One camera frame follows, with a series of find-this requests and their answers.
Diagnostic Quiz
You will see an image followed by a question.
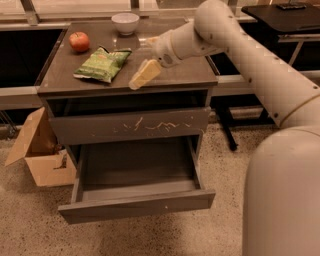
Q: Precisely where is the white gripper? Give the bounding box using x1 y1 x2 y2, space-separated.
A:
129 30 181 90

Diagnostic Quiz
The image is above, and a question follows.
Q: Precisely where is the green jalapeno chip bag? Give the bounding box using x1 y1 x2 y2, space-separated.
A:
73 47 132 83

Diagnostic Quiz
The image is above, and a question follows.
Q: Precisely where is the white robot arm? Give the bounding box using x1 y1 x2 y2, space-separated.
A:
129 0 320 256

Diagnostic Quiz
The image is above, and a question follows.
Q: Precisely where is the grey drawer cabinet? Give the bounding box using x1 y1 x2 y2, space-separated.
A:
34 17 221 168

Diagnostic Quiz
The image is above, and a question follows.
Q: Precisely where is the scratched grey upper drawer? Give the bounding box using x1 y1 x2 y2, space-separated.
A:
49 107 210 145

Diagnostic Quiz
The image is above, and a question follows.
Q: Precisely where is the open grey lower drawer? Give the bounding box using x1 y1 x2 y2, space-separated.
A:
58 136 215 224

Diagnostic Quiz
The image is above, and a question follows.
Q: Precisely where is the white bowl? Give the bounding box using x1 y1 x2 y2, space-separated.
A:
111 13 140 35

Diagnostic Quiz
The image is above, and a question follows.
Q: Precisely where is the red apple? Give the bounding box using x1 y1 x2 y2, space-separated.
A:
69 32 90 52

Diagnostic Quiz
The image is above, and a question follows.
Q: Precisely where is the open cardboard box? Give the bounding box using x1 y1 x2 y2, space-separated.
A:
5 107 76 187

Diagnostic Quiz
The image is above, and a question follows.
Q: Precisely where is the black side table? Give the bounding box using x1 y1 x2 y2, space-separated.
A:
211 0 320 151

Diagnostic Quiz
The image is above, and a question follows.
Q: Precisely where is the dark device on table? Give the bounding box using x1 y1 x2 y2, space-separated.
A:
276 2 306 11

